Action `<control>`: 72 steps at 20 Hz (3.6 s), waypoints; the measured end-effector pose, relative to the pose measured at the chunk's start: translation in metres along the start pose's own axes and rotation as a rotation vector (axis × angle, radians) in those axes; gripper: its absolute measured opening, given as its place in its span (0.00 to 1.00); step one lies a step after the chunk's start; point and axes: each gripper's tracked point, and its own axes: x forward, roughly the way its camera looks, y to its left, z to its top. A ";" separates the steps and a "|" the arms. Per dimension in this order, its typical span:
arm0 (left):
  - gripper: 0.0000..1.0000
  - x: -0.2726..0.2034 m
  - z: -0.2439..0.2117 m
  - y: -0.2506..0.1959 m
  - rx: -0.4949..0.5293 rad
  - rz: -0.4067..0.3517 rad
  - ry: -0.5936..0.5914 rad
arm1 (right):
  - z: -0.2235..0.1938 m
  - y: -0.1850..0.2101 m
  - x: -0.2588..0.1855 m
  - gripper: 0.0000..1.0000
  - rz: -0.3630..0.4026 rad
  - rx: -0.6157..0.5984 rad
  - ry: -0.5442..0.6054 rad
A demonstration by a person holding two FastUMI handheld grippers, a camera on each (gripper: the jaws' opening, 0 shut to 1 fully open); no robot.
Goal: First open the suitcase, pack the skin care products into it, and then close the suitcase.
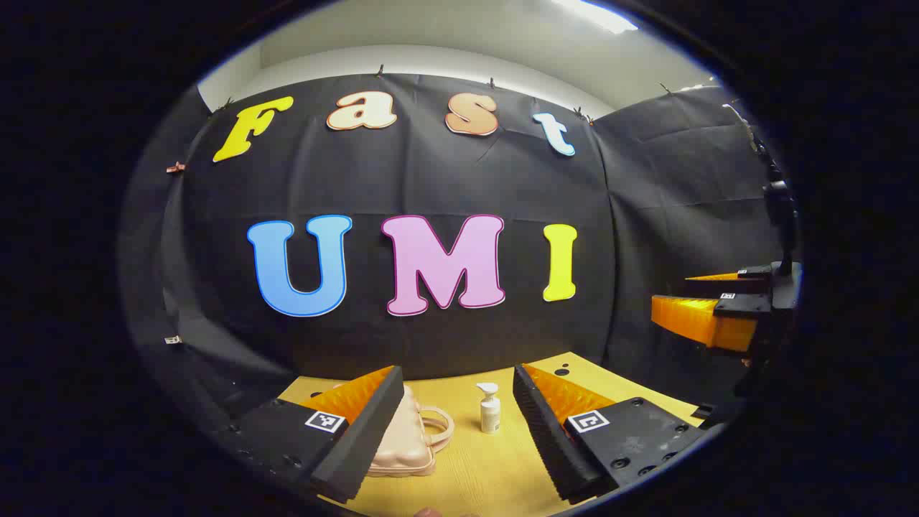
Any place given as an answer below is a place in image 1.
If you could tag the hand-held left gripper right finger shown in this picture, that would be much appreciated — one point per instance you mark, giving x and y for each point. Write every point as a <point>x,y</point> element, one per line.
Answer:
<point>546,438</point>

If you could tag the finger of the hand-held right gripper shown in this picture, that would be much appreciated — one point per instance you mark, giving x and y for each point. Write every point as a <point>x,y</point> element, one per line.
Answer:
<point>747,305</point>
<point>718,286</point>

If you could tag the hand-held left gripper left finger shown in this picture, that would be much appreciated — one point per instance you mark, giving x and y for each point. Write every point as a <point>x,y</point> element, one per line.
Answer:
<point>370,438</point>

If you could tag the pink suitcase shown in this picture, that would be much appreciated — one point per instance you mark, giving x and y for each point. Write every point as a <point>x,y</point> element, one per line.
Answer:
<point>406,441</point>

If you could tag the white pump bottle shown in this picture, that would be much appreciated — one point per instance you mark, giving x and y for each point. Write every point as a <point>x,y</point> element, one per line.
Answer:
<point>490,416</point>

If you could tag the copper clip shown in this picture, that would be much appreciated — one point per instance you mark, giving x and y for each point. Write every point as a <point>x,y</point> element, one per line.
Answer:
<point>175,167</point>

